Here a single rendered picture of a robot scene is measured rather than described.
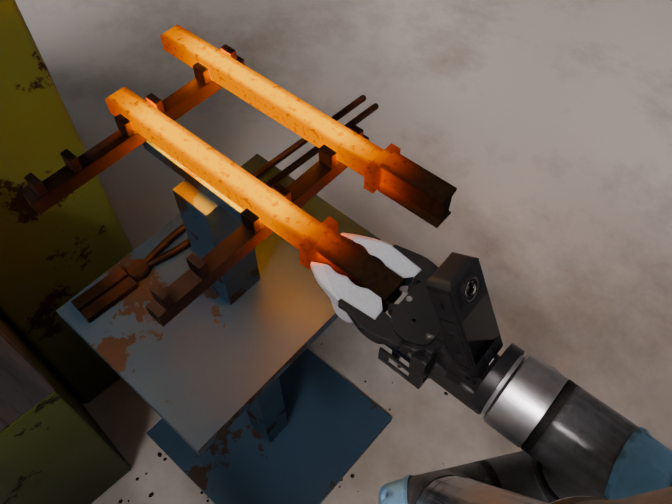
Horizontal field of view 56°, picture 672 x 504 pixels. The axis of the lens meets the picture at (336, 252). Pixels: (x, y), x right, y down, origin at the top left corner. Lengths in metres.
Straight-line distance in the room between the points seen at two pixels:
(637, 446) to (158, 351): 0.60
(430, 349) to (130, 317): 0.49
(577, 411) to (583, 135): 1.66
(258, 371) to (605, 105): 1.70
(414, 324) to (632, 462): 0.21
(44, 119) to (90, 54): 1.43
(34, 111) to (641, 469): 0.88
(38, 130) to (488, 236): 1.21
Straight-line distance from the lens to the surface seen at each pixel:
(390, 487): 0.64
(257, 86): 0.79
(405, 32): 2.43
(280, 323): 0.89
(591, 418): 0.58
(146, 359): 0.90
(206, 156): 0.71
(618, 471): 0.57
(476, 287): 0.52
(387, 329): 0.58
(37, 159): 1.09
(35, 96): 1.03
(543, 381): 0.58
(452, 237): 1.80
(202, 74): 0.82
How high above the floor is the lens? 1.45
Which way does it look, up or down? 56 degrees down
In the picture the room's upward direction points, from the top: straight up
